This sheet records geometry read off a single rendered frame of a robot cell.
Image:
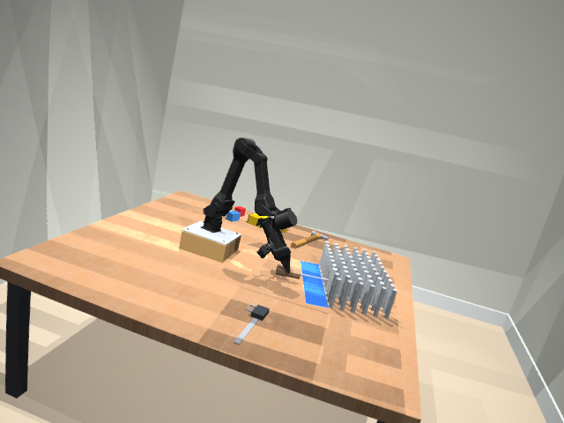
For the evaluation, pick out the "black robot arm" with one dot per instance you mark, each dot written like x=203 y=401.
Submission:
x=222 y=203

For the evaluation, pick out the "hammer with wooden handle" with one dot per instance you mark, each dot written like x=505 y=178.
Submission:
x=314 y=236

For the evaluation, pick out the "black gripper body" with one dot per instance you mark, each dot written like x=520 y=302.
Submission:
x=280 y=245

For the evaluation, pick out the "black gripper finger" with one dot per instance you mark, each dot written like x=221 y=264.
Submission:
x=286 y=262

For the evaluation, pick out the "blue cube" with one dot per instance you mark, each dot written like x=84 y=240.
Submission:
x=233 y=216

